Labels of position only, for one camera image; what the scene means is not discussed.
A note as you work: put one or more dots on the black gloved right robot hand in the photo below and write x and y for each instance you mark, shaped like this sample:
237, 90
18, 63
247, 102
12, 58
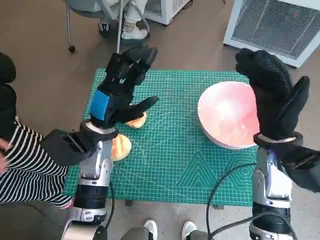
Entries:
272, 100

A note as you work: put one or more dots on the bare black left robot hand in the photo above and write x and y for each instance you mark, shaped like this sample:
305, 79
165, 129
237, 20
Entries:
117, 100

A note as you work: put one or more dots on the grey office chair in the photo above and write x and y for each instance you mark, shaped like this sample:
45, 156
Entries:
69, 30

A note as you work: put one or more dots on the green cutting mat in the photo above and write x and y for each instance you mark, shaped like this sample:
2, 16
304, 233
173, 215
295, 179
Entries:
162, 150

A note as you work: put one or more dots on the round bread bun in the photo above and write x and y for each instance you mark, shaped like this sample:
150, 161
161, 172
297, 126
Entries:
122, 147

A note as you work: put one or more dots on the person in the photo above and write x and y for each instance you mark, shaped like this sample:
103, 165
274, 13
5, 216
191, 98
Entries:
25, 160
131, 27
151, 226

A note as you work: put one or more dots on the large white grille appliance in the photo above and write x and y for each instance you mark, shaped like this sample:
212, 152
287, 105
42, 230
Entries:
270, 25

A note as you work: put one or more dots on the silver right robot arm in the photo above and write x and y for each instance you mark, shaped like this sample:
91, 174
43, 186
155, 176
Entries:
270, 180

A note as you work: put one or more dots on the long striped bread loaf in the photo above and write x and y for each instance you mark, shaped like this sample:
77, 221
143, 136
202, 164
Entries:
136, 123

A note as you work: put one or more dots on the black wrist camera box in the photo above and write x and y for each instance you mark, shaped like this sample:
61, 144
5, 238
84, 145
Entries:
302, 170
62, 147

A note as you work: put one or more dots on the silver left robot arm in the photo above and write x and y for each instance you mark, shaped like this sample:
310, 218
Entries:
95, 170

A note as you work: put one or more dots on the pink bowl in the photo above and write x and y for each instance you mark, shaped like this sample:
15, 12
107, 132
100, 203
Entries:
225, 110

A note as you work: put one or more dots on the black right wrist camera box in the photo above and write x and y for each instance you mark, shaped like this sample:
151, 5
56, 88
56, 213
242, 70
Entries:
302, 170

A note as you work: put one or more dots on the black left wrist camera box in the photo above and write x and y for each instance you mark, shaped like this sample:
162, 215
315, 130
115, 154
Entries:
62, 147

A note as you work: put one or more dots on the small black table clamp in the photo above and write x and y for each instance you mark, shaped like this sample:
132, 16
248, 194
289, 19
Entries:
129, 202
218, 207

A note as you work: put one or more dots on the small white grille appliance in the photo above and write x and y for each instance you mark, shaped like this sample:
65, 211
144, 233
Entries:
162, 12

